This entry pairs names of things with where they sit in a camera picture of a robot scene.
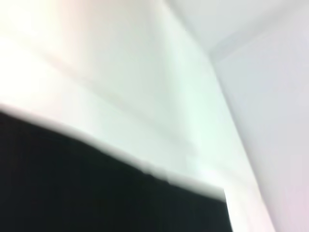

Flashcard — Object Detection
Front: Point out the black shirt with FREE print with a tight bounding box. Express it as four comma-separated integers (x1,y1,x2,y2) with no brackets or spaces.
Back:
0,103,236,232

